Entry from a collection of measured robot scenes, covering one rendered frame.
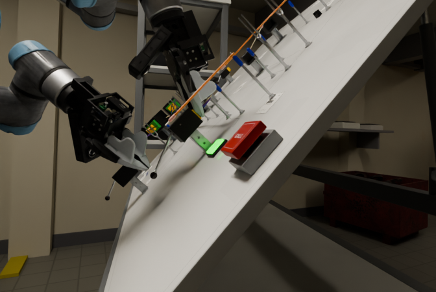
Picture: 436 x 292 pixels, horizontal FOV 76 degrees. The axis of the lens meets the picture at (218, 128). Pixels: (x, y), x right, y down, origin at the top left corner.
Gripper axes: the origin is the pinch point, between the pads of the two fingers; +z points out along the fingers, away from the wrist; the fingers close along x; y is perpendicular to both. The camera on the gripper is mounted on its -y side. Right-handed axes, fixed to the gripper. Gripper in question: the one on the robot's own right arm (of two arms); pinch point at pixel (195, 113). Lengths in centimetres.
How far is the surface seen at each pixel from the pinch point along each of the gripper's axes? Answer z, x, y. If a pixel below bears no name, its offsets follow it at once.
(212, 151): 7.7, -7.8, -1.8
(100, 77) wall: -76, 239, -15
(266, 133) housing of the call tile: 6.0, -27.0, 0.0
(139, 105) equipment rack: -17, 92, -3
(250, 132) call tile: 5.0, -27.3, -1.9
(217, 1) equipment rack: -55, 85, 57
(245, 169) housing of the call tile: 8.4, -27.4, -4.1
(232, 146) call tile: 5.9, -26.0, -4.1
